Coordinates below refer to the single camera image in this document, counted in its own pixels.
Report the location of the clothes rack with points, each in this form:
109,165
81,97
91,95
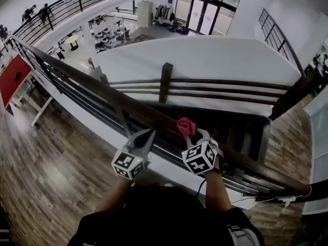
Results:
165,14

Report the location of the red top table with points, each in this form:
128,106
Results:
14,83

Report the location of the white power strip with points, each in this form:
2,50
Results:
287,200

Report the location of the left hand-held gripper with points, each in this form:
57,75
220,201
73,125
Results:
125,161

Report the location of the tall dark wooden post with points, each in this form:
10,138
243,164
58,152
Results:
292,96

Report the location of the black metal balcony railing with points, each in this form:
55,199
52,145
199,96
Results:
77,1

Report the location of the row of white round machines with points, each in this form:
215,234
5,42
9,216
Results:
110,35

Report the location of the white cabinet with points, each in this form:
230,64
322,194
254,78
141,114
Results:
145,13

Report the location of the person's left forearm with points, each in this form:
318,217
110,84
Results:
112,196

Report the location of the grey waist bag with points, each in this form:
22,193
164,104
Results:
242,236

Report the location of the dark wooden stair rails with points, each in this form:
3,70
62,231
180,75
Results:
230,82

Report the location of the person's right forearm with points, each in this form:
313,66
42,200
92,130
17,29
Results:
215,191

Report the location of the small black object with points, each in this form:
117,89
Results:
18,75

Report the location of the red cloth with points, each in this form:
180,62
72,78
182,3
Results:
185,127

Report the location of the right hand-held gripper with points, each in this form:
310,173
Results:
197,160

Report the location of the dark wooden staircase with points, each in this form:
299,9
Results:
230,132

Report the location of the round white table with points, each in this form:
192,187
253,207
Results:
72,40

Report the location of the black metal stair railing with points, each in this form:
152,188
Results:
276,35

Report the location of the person's black clothing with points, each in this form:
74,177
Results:
159,219

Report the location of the dark wooden handrail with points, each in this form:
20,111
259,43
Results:
133,104

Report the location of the glass entrance doors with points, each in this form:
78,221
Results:
205,14

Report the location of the frosted glass partition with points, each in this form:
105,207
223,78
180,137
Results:
320,137

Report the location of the short dark wooden post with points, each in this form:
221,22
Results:
166,82

